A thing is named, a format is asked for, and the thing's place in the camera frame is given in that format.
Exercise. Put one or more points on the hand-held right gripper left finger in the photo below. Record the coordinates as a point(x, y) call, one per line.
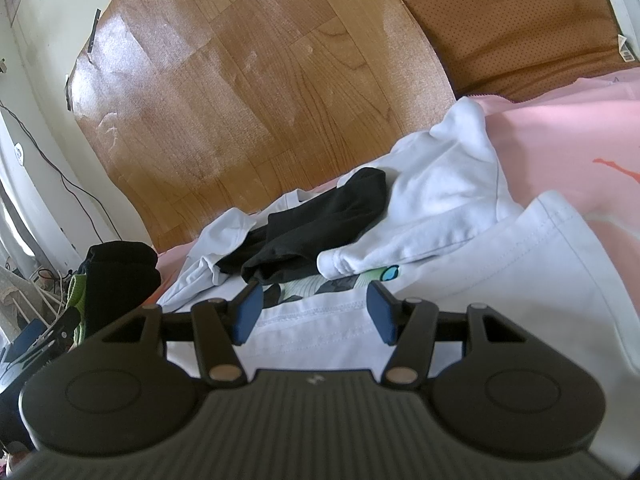
point(248, 312)

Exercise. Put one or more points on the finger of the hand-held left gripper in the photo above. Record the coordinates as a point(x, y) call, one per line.
point(27, 340)

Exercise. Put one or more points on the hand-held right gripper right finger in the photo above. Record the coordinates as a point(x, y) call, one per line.
point(382, 312)

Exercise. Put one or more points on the white printed t-shirt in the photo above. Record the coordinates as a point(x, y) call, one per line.
point(525, 270)

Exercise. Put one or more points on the black cloth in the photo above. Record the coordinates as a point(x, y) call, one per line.
point(310, 230)

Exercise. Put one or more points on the dark garment with green cuff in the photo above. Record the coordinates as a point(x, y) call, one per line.
point(120, 270)

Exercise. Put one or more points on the wood-pattern vinyl sheet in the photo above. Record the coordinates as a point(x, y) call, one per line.
point(250, 85)

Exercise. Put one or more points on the pink printed blanket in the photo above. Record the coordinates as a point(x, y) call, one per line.
point(550, 135)

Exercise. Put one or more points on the brown perforated cushion mat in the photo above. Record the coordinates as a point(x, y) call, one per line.
point(500, 25)

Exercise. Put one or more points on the black tape strip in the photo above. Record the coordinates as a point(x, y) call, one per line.
point(94, 30)

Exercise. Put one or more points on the white cushion label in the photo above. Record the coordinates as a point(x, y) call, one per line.
point(625, 50)

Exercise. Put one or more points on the white wall socket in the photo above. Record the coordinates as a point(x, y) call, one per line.
point(19, 153)

